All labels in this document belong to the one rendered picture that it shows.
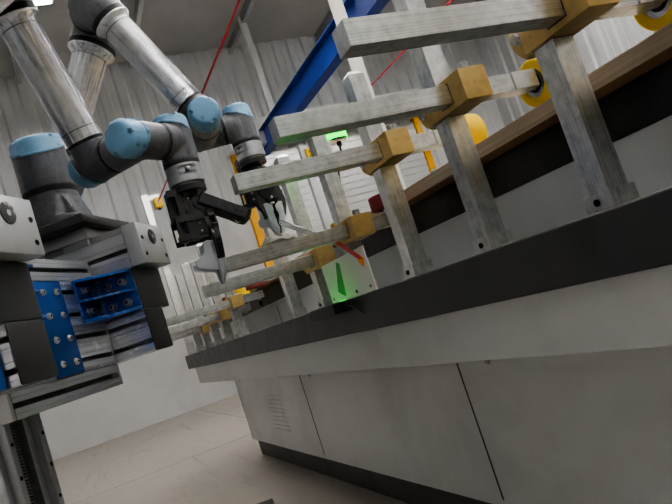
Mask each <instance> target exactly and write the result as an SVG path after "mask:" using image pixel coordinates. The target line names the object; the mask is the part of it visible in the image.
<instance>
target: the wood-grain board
mask: <svg viewBox="0 0 672 504"><path fill-rule="evenodd" d="M671 58H672V22H671V23H669V24H667V25H666V26H664V27H663V28H661V29H659V30H658V31H656V32H655V33H653V34H652V35H650V36H648V37H647V38H645V39H644V40H642V41H640V42H639V43H637V44H636V45H634V46H632V47H631V48H629V49H628V50H626V51H624V52H623V53H621V54H620V55H618V56H617V57H615V58H613V59H612V60H610V61H609V62H607V63H605V64H604V65H602V66H601V67H599V68H597V69H596V70H594V71H593V72H591V73H589V74H588V78H589V80H590V83H591V86H592V88H593V91H594V94H595V96H596V99H597V100H599V99H600V98H602V97H604V96H606V95H607V94H609V93H611V92H613V91H614V90H616V89H618V88H620V87H621V86H623V85H625V84H627V83H629V82H630V81H632V80H634V79H636V78H637V77H639V76H641V75H643V74H644V73H646V72H648V71H650V70H651V69H653V68H655V67H657V66H658V65H660V64H662V63H664V62H666V61H667V60H669V59H671ZM558 122H560V121H559V118H558V116H557V113H556V110H555V107H554V105H553V102H552V99H551V98H550V99H548V100H546V101H545V102H543V103H542V104H540V105H539V106H537V107H535V108H534V109H532V110H531V111H529V112H527V113H526V114H524V115H523V116H521V117H519V118H518V119H516V120H515V121H513V122H511V123H510V124H508V125H507V126H505V127H504V128H502V129H500V130H499V131H497V132H496V133H494V134H492V135H491V136H489V137H488V138H486V139H484V140H483V141H481V142H480V143H478V144H476V145H475V146H476V149H477V152H478V155H479V157H480V160H481V163H482V165H484V164H486V163H487V162H489V161H491V160H493V159H494V158H496V157H498V156H500V155H502V154H503V153H505V152H507V151H509V150H510V149H512V148H514V147H516V146H517V145H519V144H521V143H523V142H524V141H526V140H528V139H530V138H532V137H533V136H535V135H537V134H539V133H540V132H542V131H544V130H546V129H547V128H549V127H551V126H553V125H554V124H556V123H558ZM454 181H455V179H454V176H453V174H452V171H451V168H450V165H449V162H448V163H446V164H445V165H443V166H441V167H440V168H438V169H437V170H435V171H433V172H432V173H430V174H429V175H427V176H426V177H424V178H422V179H421V180H419V181H418V182H416V183H414V184H413V185H411V186H410V187H408V188H406V189H405V190H404V192H405V195H406V198H407V201H408V204H409V207H410V206H412V205H413V204H415V203H417V202H419V201H420V200H422V199H424V198H426V197H427V196H429V195H431V194H433V193H435V192H436V191H438V190H440V189H442V188H443V187H445V186H447V185H449V184H450V183H452V182H454ZM279 280H280V279H279V277H277V278H274V279H271V280H267V281H264V283H265V285H264V286H262V287H259V289H260V290H263V289H265V288H267V287H269V286H270V285H272V284H274V283H276V282H278V281H279Z"/></svg>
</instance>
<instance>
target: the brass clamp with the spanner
mask: <svg viewBox="0 0 672 504"><path fill-rule="evenodd" d="M344 224H345V225H346V228H347V231H348V234H349V237H348V238H347V239H345V240H342V241H339V242H341V243H342V244H344V245H347V244H349V243H353V242H356V241H360V240H363V239H365V238H366V237H368V236H370V235H372V234H374V233H375V232H376V230H375V227H374V224H373V221H372V218H371V215H370V212H369V211H367V212H363V213H360V214H356V215H352V216H350V217H348V218H346V219H345V220H343V221H342V222H340V223H339V224H337V225H336V226H334V227H337V226H341V225H344Z"/></svg>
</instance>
